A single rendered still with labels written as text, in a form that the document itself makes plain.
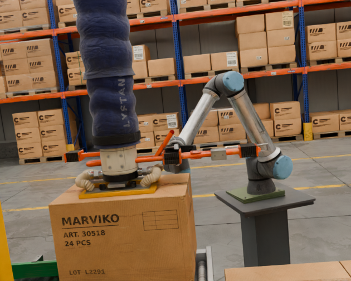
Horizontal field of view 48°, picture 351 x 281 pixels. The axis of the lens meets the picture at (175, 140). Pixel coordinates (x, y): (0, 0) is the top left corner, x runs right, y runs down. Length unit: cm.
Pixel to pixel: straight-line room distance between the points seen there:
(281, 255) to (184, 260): 114
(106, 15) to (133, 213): 85
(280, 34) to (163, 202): 764
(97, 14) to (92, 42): 12
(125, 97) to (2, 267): 83
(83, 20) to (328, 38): 787
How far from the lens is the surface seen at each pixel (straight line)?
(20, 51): 981
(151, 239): 174
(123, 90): 176
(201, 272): 219
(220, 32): 1026
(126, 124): 176
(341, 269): 224
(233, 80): 227
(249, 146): 180
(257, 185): 262
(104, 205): 173
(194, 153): 180
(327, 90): 1061
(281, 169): 245
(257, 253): 270
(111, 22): 176
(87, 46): 177
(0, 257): 166
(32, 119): 982
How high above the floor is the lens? 154
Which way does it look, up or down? 8 degrees down
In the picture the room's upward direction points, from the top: 6 degrees counter-clockwise
